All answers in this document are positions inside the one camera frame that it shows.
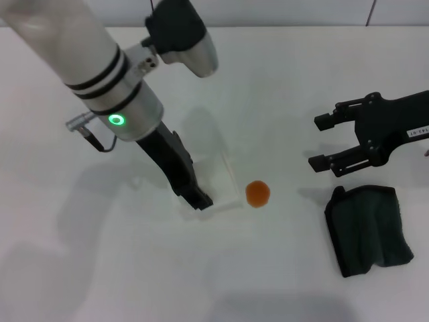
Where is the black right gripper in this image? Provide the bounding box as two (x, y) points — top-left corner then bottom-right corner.
(308, 89), (429, 178)

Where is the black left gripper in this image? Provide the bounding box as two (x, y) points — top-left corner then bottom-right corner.
(135, 120), (215, 211)

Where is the white plastic cup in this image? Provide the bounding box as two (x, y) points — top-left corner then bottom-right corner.
(169, 147), (243, 221)

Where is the dark blue rag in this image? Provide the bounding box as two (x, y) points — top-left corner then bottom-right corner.
(324, 184), (416, 278)

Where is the orange ball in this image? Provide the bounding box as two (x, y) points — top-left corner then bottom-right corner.
(245, 180), (271, 208)

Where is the left gripper connector cable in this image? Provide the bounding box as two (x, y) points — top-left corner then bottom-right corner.
(65, 113), (118, 154)

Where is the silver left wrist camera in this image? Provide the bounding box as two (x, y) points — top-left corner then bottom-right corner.
(144, 0), (219, 78)

